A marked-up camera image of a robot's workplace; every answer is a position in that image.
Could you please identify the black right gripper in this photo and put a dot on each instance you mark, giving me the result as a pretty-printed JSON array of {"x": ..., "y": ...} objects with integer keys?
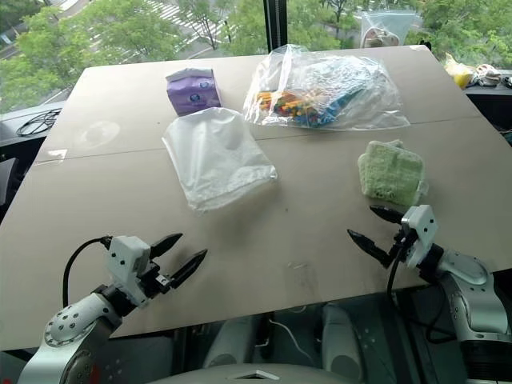
[{"x": 406, "y": 245}]

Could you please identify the yellow soft object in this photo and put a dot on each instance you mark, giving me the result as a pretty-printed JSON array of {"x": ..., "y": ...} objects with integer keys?
[{"x": 458, "y": 72}]

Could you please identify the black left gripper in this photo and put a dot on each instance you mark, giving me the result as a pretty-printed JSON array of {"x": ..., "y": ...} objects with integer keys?
[{"x": 154, "y": 282}]

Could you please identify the clear tape piece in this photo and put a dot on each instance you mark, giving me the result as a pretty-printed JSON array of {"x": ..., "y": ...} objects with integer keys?
[{"x": 58, "y": 155}]

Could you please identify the colourful small blocks heap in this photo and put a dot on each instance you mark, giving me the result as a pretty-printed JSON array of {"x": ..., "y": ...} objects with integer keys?
[{"x": 290, "y": 106}]

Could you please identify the grey curved robot torso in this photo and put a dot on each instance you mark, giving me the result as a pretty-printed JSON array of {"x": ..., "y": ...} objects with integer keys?
[{"x": 256, "y": 374}]

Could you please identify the purple tissue pack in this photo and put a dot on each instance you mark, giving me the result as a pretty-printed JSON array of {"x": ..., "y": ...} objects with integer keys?
[{"x": 192, "y": 92}]

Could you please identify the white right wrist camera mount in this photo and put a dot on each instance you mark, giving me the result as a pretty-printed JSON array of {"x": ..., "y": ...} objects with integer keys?
[{"x": 422, "y": 228}]

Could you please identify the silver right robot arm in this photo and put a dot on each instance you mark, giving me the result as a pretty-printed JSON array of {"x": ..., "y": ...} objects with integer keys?
[{"x": 468, "y": 276}]

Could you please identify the large clear plastic bag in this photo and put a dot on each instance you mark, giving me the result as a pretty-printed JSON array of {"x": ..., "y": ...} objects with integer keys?
[{"x": 340, "y": 80}]

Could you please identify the blue plastic board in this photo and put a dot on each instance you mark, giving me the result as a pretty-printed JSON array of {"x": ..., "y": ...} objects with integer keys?
[{"x": 344, "y": 102}]

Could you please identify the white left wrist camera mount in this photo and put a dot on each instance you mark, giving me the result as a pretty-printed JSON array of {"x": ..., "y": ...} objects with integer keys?
[{"x": 126, "y": 256}]

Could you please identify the green cloth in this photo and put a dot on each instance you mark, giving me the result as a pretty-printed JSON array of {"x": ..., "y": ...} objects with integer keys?
[{"x": 390, "y": 172}]

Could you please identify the grey rounded shape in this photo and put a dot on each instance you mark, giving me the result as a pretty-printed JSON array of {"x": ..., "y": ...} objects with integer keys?
[
  {"x": 342, "y": 340},
  {"x": 230, "y": 346}
]

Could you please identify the white knitted object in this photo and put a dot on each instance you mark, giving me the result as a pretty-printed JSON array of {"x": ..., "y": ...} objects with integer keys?
[{"x": 488, "y": 76}]

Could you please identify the dark window frame post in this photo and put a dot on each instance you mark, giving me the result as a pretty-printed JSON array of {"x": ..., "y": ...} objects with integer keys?
[{"x": 272, "y": 24}]

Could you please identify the clear zip bag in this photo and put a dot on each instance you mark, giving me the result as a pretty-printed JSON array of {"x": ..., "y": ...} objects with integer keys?
[{"x": 384, "y": 30}]

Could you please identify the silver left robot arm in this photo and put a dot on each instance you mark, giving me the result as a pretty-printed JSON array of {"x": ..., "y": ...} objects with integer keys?
[{"x": 68, "y": 324}]

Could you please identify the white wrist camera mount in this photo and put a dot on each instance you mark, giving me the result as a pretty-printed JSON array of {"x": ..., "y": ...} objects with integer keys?
[
  {"x": 126, "y": 256},
  {"x": 422, "y": 228}
]

